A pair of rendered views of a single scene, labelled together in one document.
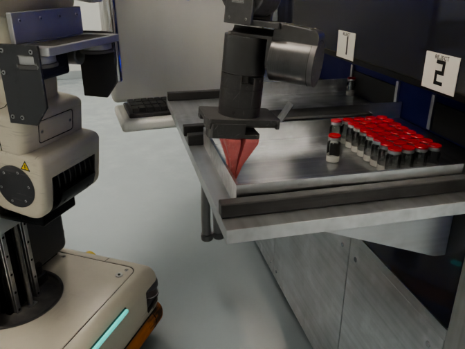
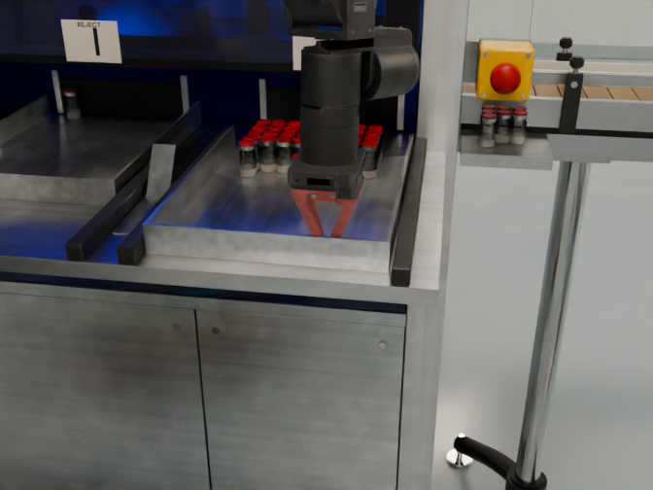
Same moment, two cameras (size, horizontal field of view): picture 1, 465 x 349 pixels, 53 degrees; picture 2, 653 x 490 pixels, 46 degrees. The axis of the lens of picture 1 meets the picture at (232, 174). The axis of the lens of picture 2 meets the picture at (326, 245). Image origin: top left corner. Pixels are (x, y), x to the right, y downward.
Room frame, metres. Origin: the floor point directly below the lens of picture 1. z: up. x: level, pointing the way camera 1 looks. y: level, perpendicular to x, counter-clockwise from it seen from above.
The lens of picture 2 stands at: (0.34, 0.65, 1.26)
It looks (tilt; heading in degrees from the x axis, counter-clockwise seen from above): 27 degrees down; 292
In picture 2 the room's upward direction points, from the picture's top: straight up
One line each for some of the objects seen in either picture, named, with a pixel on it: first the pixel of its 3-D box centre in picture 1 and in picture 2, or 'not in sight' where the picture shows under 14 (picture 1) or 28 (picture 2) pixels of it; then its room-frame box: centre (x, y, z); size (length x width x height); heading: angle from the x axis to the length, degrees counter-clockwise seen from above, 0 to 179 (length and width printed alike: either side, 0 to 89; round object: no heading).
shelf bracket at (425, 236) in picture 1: (353, 228); not in sight; (0.64, -0.19, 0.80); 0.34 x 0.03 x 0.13; 103
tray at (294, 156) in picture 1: (318, 153); (296, 186); (0.71, -0.14, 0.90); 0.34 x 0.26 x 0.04; 103
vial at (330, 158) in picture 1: (333, 148); not in sight; (0.72, -0.17, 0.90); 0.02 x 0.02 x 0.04
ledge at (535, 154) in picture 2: not in sight; (503, 146); (0.52, -0.47, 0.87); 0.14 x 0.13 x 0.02; 103
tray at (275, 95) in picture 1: (305, 100); (76, 142); (1.07, -0.17, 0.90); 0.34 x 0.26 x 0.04; 103
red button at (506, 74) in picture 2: not in sight; (504, 77); (0.51, -0.38, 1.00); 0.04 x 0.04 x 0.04; 13
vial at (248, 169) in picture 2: (335, 131); (247, 158); (0.80, -0.19, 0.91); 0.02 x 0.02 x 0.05
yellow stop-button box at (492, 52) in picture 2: not in sight; (503, 69); (0.52, -0.43, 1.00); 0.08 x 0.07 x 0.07; 103
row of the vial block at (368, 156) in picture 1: (367, 145); (309, 156); (0.73, -0.23, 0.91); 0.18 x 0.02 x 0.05; 13
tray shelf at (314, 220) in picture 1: (304, 135); (177, 186); (0.89, -0.14, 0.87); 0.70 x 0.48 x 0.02; 13
